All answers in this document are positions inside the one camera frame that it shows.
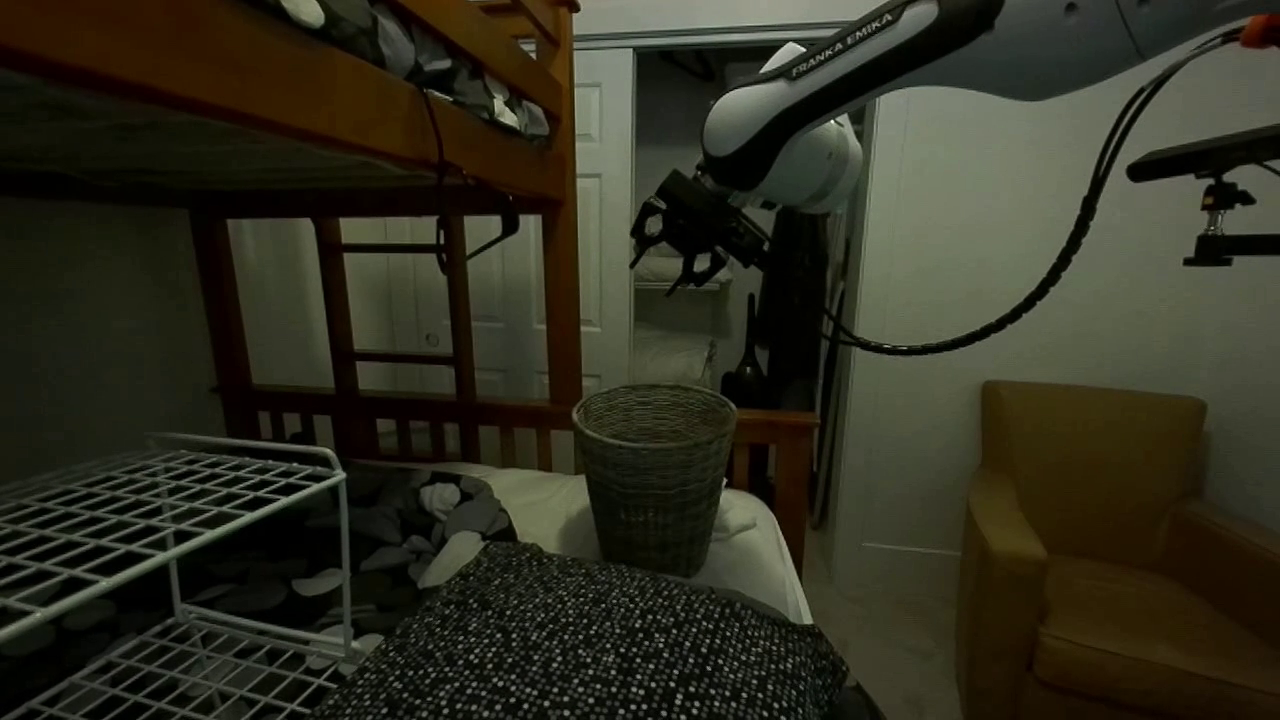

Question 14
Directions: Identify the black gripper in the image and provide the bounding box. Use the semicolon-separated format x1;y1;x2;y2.
630;164;780;298

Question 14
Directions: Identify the woven wicker basket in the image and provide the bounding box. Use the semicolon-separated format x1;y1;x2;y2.
570;379;742;579

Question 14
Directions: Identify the white door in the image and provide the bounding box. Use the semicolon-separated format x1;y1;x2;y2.
564;44;639;395

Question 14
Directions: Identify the black clothes hanger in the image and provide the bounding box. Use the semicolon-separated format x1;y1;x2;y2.
421;84;528;280

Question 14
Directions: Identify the white bed sheet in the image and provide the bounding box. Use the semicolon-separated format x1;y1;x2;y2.
456;455;817;634

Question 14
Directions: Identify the black grey dotted blanket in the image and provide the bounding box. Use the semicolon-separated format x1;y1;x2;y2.
273;0;555;143
0;455;528;720

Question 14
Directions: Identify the black white speckled pillow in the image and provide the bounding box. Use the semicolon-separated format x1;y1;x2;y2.
311;537;855;720

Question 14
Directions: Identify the mustard armchair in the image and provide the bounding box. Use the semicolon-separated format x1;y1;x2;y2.
955;375;1280;720

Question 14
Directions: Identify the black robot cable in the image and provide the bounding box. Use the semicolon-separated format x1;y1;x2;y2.
817;14;1280;360

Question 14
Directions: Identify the wooden bunk bed frame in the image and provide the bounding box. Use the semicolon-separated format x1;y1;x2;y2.
0;0;819;579

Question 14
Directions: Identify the black camera on mount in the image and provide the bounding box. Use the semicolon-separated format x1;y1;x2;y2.
1125;119;1280;273

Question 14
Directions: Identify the white wire shelf rack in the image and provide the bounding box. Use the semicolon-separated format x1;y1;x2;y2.
0;427;388;720

